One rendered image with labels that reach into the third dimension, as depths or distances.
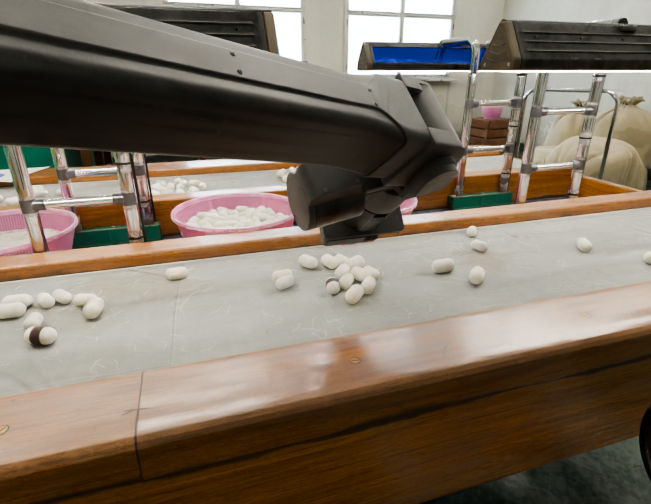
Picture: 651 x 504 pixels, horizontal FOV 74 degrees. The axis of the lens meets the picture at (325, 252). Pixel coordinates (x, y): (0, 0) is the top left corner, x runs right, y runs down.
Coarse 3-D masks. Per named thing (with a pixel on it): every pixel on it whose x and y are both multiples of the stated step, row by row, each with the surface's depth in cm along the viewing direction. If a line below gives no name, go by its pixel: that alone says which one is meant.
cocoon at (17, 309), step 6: (0, 306) 56; (6, 306) 56; (12, 306) 56; (18, 306) 56; (24, 306) 57; (0, 312) 56; (6, 312) 56; (12, 312) 56; (18, 312) 56; (24, 312) 57; (0, 318) 56
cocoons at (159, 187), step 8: (280, 176) 131; (160, 184) 120; (168, 184) 117; (176, 184) 122; (184, 184) 120; (192, 184) 121; (200, 184) 117; (40, 192) 111; (56, 192) 112; (152, 192) 110; (160, 192) 114; (168, 192) 111; (176, 192) 111; (184, 192) 111; (0, 200) 107; (8, 200) 103; (16, 200) 104
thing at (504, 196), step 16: (464, 112) 114; (512, 112) 118; (464, 128) 115; (512, 128) 119; (464, 144) 116; (512, 144) 120; (464, 160) 118; (512, 160) 123; (464, 176) 120; (480, 192) 126; (496, 192) 126; (512, 192) 126; (448, 208) 123; (464, 208) 123
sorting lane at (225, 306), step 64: (256, 256) 76; (320, 256) 76; (384, 256) 76; (448, 256) 76; (512, 256) 76; (576, 256) 76; (640, 256) 76; (0, 320) 56; (64, 320) 56; (128, 320) 56; (192, 320) 56; (256, 320) 56; (320, 320) 56; (384, 320) 56; (0, 384) 45; (64, 384) 45
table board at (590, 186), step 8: (584, 176) 134; (584, 184) 134; (592, 184) 131; (600, 184) 128; (608, 184) 126; (616, 184) 124; (584, 192) 134; (592, 192) 131; (600, 192) 129; (608, 192) 126; (616, 192) 124; (624, 192) 122
